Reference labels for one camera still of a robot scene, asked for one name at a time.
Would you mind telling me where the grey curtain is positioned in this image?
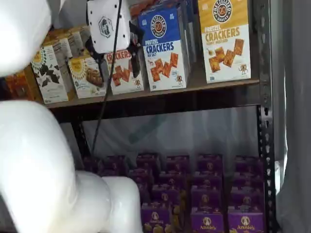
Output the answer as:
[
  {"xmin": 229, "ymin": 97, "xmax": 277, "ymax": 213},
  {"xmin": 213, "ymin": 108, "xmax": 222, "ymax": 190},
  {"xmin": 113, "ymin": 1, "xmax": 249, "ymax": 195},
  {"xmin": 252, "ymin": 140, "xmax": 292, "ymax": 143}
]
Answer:
[{"xmin": 274, "ymin": 0, "xmax": 311, "ymax": 233}]

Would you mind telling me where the tan white snack box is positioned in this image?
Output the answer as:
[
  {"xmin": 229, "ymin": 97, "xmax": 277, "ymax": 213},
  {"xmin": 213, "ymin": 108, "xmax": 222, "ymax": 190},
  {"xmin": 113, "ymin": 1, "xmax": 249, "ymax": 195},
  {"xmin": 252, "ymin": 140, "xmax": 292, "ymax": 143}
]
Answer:
[
  {"xmin": 51, "ymin": 39, "xmax": 74, "ymax": 60},
  {"xmin": 67, "ymin": 28, "xmax": 86, "ymax": 57}
]

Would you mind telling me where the brown wooden shelf board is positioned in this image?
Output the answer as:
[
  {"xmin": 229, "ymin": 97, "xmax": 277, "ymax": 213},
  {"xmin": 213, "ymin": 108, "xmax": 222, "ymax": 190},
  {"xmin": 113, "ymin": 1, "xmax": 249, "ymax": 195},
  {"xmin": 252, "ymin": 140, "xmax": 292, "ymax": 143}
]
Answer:
[{"xmin": 45, "ymin": 78, "xmax": 261, "ymax": 109}]

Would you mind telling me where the black cable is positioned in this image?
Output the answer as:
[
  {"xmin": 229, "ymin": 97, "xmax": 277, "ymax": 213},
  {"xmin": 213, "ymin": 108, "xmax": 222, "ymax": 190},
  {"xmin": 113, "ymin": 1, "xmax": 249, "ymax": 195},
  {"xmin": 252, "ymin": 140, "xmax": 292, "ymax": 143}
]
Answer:
[{"xmin": 90, "ymin": 0, "xmax": 123, "ymax": 158}]

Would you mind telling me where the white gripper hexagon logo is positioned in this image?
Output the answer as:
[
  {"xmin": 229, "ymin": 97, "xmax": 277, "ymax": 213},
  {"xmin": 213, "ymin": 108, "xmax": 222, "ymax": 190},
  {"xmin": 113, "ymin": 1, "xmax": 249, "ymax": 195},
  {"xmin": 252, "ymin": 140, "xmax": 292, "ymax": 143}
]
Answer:
[{"xmin": 84, "ymin": 0, "xmax": 142, "ymax": 79}]

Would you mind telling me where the white box yellow sun print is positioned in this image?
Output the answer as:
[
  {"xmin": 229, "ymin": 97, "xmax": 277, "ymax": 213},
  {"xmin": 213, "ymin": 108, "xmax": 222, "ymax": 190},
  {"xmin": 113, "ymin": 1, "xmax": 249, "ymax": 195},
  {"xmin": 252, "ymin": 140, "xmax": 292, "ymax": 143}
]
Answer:
[{"xmin": 31, "ymin": 44, "xmax": 69, "ymax": 103}]

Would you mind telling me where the yellow white snack bar box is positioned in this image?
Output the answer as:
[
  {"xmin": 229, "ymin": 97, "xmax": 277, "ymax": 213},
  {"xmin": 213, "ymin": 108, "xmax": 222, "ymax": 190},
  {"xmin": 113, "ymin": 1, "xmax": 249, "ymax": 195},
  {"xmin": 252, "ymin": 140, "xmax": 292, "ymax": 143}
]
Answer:
[{"xmin": 67, "ymin": 56, "xmax": 108, "ymax": 100}]

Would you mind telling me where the blue white pretzel crackers box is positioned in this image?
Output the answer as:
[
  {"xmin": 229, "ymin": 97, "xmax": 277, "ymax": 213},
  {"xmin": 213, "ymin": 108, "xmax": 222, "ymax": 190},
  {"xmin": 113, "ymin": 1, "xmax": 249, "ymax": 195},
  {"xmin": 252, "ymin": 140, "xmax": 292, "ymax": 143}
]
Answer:
[{"xmin": 138, "ymin": 5, "xmax": 192, "ymax": 92}]

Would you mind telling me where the yellow white pretzel crackers box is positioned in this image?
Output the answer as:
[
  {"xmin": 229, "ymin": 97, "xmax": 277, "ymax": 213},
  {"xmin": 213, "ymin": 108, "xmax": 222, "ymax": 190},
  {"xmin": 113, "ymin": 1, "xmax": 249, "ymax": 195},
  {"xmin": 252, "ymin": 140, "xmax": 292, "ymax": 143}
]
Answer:
[{"xmin": 197, "ymin": 0, "xmax": 252, "ymax": 84}]

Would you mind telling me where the dark orange snack box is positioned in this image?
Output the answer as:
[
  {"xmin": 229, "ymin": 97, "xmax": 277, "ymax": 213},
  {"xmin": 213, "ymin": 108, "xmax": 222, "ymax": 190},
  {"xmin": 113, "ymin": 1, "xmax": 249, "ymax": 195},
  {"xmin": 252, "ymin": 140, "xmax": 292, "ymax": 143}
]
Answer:
[{"xmin": 4, "ymin": 71, "xmax": 36, "ymax": 101}]

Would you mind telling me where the purple Annie's box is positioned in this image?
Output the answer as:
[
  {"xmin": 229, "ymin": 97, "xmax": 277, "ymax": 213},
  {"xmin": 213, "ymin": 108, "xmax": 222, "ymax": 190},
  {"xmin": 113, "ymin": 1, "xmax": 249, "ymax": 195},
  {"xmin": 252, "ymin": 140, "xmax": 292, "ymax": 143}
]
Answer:
[
  {"xmin": 104, "ymin": 155, "xmax": 128, "ymax": 171},
  {"xmin": 128, "ymin": 168, "xmax": 155, "ymax": 186},
  {"xmin": 135, "ymin": 153, "xmax": 161, "ymax": 171},
  {"xmin": 232, "ymin": 173, "xmax": 265, "ymax": 189},
  {"xmin": 190, "ymin": 185, "xmax": 224, "ymax": 215},
  {"xmin": 190, "ymin": 210, "xmax": 225, "ymax": 233},
  {"xmin": 234, "ymin": 156, "xmax": 264, "ymax": 176},
  {"xmin": 83, "ymin": 157, "xmax": 104, "ymax": 174},
  {"xmin": 140, "ymin": 202, "xmax": 172, "ymax": 233},
  {"xmin": 158, "ymin": 170, "xmax": 187, "ymax": 188},
  {"xmin": 151, "ymin": 183, "xmax": 181, "ymax": 205},
  {"xmin": 227, "ymin": 211, "xmax": 265, "ymax": 233},
  {"xmin": 166, "ymin": 155, "xmax": 190, "ymax": 173},
  {"xmin": 230, "ymin": 186, "xmax": 265, "ymax": 215},
  {"xmin": 196, "ymin": 153, "xmax": 224, "ymax": 173},
  {"xmin": 193, "ymin": 170, "xmax": 224, "ymax": 188}
]

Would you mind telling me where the orange white pretzel crackers box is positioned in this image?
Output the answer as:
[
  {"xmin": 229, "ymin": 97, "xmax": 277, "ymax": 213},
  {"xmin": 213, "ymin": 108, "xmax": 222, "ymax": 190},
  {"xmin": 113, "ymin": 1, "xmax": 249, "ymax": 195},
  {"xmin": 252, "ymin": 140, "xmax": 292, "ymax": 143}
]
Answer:
[{"xmin": 104, "ymin": 49, "xmax": 145, "ymax": 96}]

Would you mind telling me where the dark metal shelf rack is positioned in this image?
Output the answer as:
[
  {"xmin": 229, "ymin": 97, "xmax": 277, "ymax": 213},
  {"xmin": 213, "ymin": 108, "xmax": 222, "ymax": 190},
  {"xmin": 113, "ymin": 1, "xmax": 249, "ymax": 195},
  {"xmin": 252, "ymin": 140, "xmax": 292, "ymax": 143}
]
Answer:
[{"xmin": 47, "ymin": 0, "xmax": 279, "ymax": 233}]

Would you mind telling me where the clear plastic sheet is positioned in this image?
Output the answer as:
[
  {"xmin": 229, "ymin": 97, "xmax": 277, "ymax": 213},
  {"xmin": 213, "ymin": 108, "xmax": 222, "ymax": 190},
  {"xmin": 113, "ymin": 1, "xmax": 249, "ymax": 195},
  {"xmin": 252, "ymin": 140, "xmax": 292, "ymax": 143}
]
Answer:
[{"xmin": 59, "ymin": 106, "xmax": 259, "ymax": 168}]

